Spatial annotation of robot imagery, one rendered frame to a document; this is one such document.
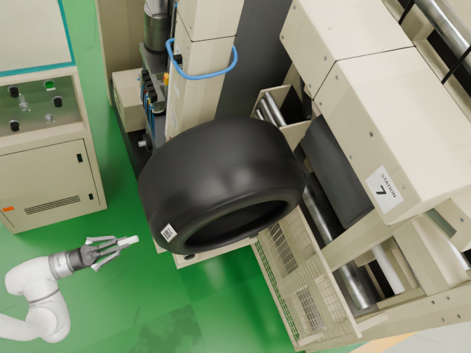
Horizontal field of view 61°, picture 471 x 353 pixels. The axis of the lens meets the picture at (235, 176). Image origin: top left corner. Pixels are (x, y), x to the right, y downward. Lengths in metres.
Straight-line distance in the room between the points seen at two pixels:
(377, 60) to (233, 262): 1.78
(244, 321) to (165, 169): 1.48
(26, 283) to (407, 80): 1.29
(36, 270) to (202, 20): 0.96
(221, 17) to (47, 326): 1.09
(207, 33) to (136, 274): 1.71
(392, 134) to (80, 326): 1.99
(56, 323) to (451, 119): 1.31
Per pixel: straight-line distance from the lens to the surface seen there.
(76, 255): 1.48
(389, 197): 0.94
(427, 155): 0.95
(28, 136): 1.87
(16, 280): 1.52
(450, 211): 1.03
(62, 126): 1.87
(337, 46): 1.03
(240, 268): 2.56
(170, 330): 2.44
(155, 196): 1.24
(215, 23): 1.09
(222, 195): 1.12
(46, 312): 1.50
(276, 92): 1.71
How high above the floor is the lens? 2.42
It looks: 60 degrees down
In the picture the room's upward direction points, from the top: 23 degrees clockwise
